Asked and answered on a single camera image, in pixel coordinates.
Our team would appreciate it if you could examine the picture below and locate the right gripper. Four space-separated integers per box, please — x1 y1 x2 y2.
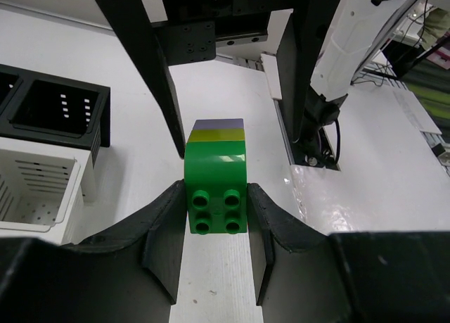
95 0 341 158

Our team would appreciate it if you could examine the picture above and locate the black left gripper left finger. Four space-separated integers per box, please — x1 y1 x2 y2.
1 181 186 322

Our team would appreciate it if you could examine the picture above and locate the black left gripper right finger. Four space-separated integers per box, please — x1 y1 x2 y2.
247 183 449 322

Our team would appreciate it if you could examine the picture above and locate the green rounded lego brick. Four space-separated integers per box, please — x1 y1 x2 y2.
184 141 248 235

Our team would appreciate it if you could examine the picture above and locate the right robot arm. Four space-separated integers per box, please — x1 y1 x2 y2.
94 0 413 168

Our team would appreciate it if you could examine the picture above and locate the white slotted container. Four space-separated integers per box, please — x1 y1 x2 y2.
1 137 96 245

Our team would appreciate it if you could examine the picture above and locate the black slotted container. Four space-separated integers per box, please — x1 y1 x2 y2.
1 64 110 152

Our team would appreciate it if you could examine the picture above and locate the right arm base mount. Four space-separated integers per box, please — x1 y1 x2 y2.
274 99 342 171

